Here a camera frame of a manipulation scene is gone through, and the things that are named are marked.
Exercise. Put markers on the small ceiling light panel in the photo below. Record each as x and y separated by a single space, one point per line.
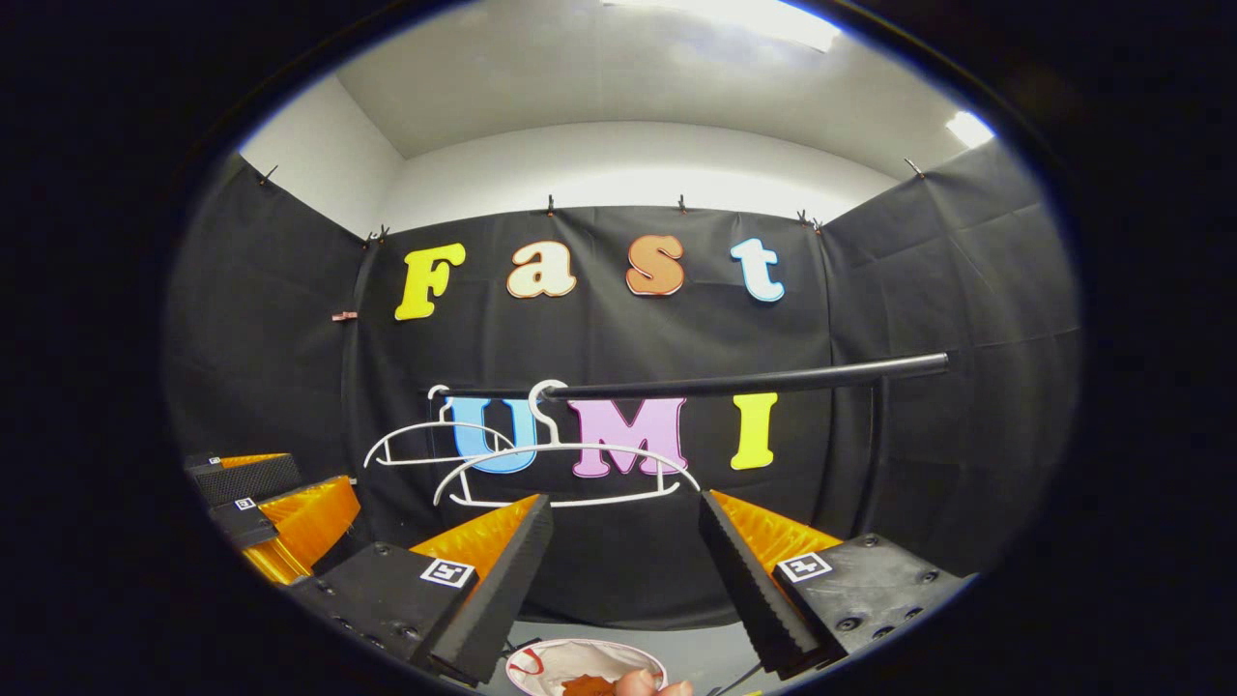
969 129

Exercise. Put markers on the row of black backdrop clips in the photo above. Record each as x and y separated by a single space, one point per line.
550 205

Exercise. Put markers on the black clothes rack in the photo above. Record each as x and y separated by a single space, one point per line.
773 380

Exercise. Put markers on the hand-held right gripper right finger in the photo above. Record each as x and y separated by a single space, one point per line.
749 590

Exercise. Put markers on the black backdrop cloth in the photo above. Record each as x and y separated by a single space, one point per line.
261 367

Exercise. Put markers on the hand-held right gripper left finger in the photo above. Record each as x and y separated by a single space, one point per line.
493 599

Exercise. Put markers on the white clothes hanger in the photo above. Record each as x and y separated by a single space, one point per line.
435 424
565 446

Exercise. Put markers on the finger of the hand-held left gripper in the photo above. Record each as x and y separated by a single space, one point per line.
256 480
246 527

